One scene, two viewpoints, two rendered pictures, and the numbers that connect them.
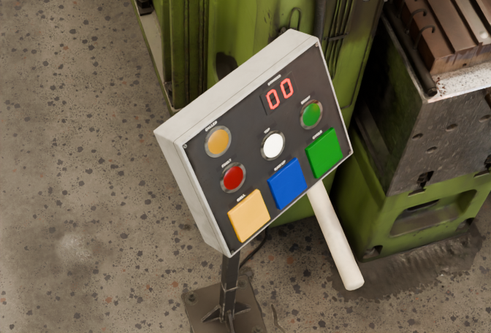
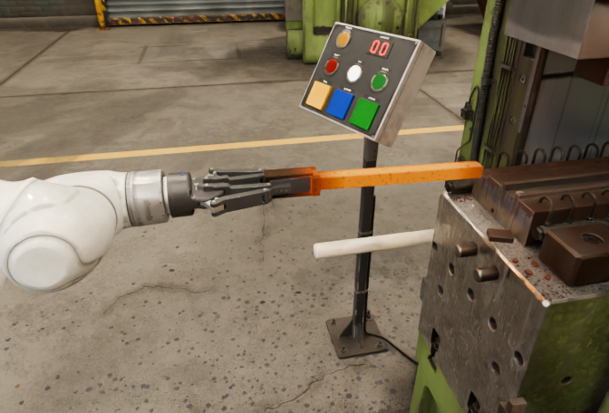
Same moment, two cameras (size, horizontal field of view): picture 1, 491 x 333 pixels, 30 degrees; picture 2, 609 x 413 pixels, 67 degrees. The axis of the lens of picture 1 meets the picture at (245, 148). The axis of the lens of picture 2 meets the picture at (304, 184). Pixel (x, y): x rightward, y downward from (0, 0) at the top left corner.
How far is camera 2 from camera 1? 1.99 m
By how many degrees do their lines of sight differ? 71
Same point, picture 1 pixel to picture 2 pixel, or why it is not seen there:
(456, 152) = (452, 330)
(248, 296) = (371, 348)
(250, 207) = (321, 90)
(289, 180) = (341, 101)
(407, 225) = not seen: outside the picture
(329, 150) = (365, 114)
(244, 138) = (351, 52)
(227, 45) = not seen: hidden behind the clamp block
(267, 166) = (343, 81)
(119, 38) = not seen: hidden behind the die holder
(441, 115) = (447, 233)
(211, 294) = (371, 328)
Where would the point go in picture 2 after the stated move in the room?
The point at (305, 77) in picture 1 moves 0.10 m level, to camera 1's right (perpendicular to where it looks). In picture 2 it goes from (396, 54) to (394, 64)
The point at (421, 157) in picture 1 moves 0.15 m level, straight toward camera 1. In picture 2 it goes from (435, 292) to (380, 272)
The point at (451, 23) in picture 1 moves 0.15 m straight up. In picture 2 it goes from (525, 177) to (543, 109)
